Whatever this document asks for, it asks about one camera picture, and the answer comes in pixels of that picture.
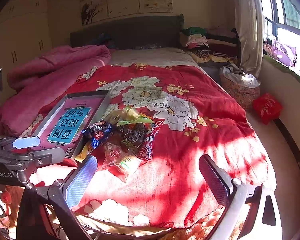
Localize yellow green snack packet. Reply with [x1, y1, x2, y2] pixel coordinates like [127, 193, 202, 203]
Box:
[102, 107, 153, 126]

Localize clear meat floss cake packet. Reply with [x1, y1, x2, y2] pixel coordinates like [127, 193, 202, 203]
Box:
[116, 154, 142, 176]

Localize beige bed sheet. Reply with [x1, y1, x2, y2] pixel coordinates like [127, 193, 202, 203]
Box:
[109, 47, 199, 67]

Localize yellow wafer stick packet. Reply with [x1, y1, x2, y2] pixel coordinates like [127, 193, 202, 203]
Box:
[75, 141, 94, 163]

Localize dark headboard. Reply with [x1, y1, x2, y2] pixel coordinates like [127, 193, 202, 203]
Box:
[70, 14, 184, 50]

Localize red panda snack packet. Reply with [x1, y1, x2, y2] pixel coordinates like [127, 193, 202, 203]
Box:
[137, 119, 165, 161]

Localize pink blanket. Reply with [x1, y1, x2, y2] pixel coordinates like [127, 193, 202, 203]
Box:
[0, 45, 111, 137]

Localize snickers bar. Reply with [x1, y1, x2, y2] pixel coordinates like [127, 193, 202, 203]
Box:
[123, 122, 147, 147]

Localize clear walnut pastry packet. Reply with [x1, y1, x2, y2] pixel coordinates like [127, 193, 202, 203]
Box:
[102, 142, 126, 170]

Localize beige curtain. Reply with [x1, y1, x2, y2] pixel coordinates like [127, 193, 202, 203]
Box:
[235, 0, 264, 77]

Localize floral laundry basket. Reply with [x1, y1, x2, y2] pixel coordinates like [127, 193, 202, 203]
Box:
[220, 63, 260, 110]

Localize window with bars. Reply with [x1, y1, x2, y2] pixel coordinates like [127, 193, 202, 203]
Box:
[261, 0, 300, 70]

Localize red floral quilt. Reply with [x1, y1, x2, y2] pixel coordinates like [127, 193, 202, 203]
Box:
[22, 63, 268, 230]

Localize cream wardrobe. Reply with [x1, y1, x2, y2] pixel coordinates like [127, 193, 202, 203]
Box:
[0, 0, 52, 102]

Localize purple items on sill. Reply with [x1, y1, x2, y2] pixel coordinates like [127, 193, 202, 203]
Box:
[263, 39, 297, 67]

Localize folded clothes pile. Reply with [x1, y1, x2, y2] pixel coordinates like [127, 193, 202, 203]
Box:
[179, 27, 241, 64]

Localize red plastic bag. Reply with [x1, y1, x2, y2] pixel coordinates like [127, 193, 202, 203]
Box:
[253, 93, 283, 125]

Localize blue oreo snack packet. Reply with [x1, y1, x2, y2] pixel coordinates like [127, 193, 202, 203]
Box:
[82, 120, 115, 149]

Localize grey tray with pink book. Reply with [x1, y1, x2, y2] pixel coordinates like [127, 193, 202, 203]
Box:
[32, 90, 110, 167]

